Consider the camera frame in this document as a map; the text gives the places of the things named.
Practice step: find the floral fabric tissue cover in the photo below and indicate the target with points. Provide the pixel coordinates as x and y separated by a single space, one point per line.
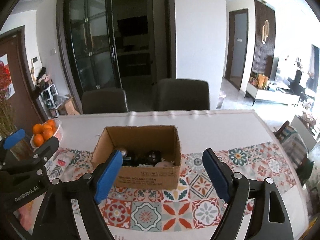
57 164

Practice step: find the pink round deer lamp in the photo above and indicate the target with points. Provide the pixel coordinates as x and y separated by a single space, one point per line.
164 164

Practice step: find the dark glass cabinet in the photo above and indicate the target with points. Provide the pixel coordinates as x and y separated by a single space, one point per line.
116 44

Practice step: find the small cardboard box on floor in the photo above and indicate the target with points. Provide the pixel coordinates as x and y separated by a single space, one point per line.
68 108

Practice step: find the left dark dining chair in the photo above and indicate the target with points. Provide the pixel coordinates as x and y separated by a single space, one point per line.
106 100

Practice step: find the white shoe rack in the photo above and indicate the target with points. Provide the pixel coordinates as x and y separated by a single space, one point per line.
49 97

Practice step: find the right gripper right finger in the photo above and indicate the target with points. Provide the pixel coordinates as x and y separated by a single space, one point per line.
269 219

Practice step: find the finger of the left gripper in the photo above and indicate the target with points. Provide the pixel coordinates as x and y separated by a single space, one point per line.
10 141
34 165

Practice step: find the white tv console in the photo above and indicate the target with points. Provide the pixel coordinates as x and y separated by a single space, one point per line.
277 96

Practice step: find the striped side chair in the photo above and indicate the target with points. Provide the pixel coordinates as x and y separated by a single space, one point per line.
296 150

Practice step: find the right dark dining chair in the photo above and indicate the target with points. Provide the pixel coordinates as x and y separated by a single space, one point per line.
181 95

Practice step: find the dark dining chair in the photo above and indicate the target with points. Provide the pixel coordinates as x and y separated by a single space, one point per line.
181 95
106 100

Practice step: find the white basket of oranges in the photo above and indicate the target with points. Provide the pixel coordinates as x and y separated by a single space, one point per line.
43 132

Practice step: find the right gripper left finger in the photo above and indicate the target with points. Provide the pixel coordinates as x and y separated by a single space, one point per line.
55 219

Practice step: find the brown cardboard box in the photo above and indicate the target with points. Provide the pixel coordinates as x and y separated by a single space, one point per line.
141 140

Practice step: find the black power adapter with cable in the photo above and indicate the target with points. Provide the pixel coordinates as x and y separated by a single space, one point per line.
148 159

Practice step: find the dried flowers in vase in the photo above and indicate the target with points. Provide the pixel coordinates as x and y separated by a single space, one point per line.
7 111

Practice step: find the person left hand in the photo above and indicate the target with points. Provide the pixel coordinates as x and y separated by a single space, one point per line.
25 216

